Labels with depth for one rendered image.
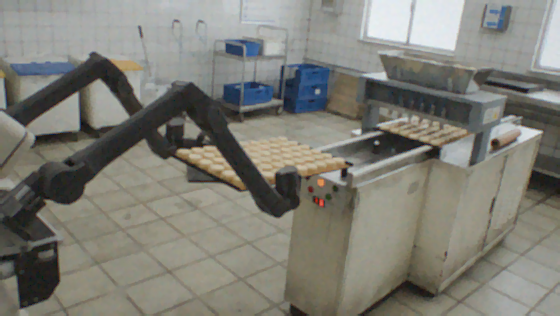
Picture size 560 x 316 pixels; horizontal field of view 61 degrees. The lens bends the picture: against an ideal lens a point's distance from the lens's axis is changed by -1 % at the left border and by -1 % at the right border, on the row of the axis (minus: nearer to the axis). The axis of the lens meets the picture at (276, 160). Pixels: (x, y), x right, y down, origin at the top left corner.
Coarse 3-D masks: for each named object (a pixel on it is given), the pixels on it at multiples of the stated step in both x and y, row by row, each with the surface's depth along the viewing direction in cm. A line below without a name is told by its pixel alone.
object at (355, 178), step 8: (504, 120) 324; (512, 120) 336; (408, 152) 235; (416, 152) 237; (424, 152) 244; (432, 152) 251; (440, 152) 259; (384, 160) 220; (392, 160) 221; (400, 160) 226; (408, 160) 233; (416, 160) 239; (368, 168) 208; (376, 168) 211; (384, 168) 217; (392, 168) 223; (400, 168) 229; (352, 176) 199; (360, 176) 203; (368, 176) 208; (376, 176) 214; (352, 184) 201; (360, 184) 205
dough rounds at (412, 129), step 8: (416, 120) 292; (424, 120) 293; (384, 128) 268; (392, 128) 267; (400, 128) 269; (408, 128) 273; (416, 128) 273; (424, 128) 276; (432, 128) 276; (448, 128) 281; (456, 128) 281; (408, 136) 263; (416, 136) 257; (424, 136) 260; (432, 136) 260; (440, 136) 264; (448, 136) 262; (456, 136) 264; (464, 136) 272; (440, 144) 252
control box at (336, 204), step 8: (312, 176) 215; (320, 176) 212; (328, 176) 212; (304, 184) 219; (312, 184) 216; (328, 184) 209; (336, 184) 206; (344, 184) 205; (304, 192) 220; (312, 192) 216; (320, 192) 213; (328, 192) 210; (336, 192) 207; (344, 192) 205; (312, 200) 217; (328, 200) 211; (336, 200) 208; (344, 200) 207; (328, 208) 212; (336, 208) 209
